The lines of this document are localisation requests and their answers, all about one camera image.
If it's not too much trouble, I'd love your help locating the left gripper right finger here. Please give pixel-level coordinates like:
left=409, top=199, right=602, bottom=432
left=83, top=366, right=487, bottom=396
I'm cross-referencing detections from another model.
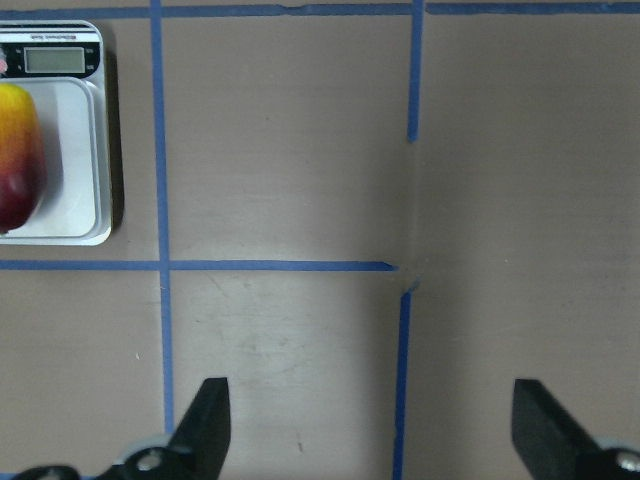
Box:
left=511, top=379, right=639, bottom=480

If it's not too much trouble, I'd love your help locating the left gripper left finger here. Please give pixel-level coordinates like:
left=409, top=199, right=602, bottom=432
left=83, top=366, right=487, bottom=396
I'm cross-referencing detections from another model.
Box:
left=9, top=377, right=232, bottom=480

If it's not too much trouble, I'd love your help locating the red yellow mango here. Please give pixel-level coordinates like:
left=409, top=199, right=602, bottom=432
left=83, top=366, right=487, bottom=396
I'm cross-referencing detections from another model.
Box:
left=1, top=83, right=47, bottom=234

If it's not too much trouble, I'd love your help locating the silver digital kitchen scale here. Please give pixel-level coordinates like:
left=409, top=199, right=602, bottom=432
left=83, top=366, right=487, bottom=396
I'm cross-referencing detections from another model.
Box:
left=1, top=20, right=114, bottom=246

